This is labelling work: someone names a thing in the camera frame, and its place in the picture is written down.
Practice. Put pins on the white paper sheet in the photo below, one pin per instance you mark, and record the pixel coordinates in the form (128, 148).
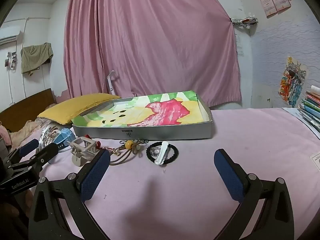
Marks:
(315, 161)

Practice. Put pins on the pink curtain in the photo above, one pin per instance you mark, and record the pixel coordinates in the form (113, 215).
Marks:
(150, 42)

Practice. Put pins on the small white wall calendar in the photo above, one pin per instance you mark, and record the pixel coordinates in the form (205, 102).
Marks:
(240, 45)

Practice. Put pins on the colourful wall drawing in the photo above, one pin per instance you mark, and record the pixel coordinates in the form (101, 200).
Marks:
(293, 82)

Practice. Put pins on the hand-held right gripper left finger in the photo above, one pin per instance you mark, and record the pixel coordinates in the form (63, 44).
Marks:
(96, 175)

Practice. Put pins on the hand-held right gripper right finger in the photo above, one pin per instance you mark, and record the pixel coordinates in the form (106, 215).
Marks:
(228, 175)

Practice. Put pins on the stack of books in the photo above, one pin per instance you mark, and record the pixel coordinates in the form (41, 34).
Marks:
(311, 105)

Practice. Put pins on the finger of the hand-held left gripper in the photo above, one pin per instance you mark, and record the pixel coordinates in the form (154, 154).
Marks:
(47, 152)
(28, 147)

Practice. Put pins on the olive green hanging cloth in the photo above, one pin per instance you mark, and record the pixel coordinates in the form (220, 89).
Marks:
(35, 57)

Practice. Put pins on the blue smart watch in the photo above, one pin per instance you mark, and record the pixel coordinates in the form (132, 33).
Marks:
(66, 133)

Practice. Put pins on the silver metal tray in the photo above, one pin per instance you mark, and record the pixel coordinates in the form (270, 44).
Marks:
(150, 133)

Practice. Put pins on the pink crumpled blanket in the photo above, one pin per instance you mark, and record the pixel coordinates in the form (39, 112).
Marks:
(25, 130)

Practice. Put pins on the white hair clip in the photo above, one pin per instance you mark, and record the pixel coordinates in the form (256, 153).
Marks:
(162, 152)

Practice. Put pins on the white air conditioner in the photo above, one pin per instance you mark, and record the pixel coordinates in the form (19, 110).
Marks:
(8, 36)

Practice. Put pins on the yellow pillow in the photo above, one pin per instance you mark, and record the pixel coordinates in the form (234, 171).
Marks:
(75, 107)

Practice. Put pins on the brown wooden headboard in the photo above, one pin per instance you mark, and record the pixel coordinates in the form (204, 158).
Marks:
(25, 107)

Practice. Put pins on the silver hair claw clip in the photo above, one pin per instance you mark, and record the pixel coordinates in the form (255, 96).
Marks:
(82, 147)

